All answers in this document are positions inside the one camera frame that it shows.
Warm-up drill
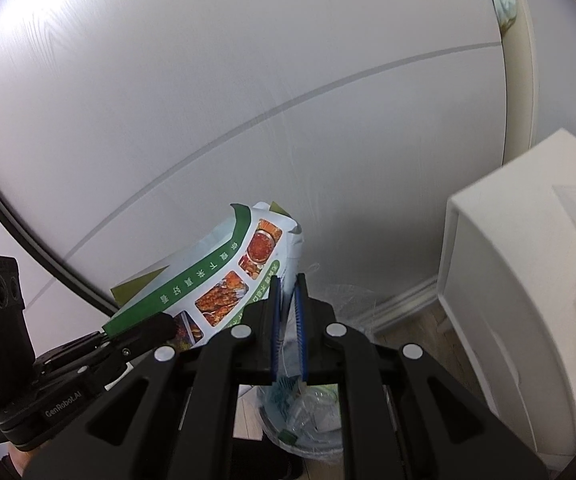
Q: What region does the person's left hand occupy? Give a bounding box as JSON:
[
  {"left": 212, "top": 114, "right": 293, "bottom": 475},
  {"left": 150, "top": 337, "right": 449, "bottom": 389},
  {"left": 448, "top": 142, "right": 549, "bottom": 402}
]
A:
[{"left": 8, "top": 444, "right": 35, "bottom": 477}]

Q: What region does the white bedside table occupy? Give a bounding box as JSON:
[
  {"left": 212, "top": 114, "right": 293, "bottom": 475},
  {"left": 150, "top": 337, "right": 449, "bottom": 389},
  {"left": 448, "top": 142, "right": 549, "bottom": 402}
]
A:
[{"left": 438, "top": 130, "right": 576, "bottom": 469}]

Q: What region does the clear plastic bottle green label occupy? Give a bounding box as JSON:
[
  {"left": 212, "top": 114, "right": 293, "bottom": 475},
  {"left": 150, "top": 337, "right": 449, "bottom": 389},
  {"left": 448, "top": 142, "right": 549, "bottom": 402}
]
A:
[{"left": 265, "top": 377, "right": 341, "bottom": 450}]

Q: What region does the green white snack bag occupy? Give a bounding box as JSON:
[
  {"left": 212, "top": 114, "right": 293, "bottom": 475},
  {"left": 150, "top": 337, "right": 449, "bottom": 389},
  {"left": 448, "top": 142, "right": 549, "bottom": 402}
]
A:
[{"left": 104, "top": 203, "right": 302, "bottom": 351}]

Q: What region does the trash bin with plastic liner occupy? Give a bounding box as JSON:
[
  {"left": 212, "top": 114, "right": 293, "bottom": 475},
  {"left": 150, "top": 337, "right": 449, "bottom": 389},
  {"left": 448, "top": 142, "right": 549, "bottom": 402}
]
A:
[{"left": 260, "top": 273, "right": 393, "bottom": 457}]

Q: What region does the white wardrobe door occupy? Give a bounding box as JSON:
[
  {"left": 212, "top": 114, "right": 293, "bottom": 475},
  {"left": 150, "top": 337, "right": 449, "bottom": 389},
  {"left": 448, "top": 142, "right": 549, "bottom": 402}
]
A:
[{"left": 0, "top": 0, "right": 506, "bottom": 299}]

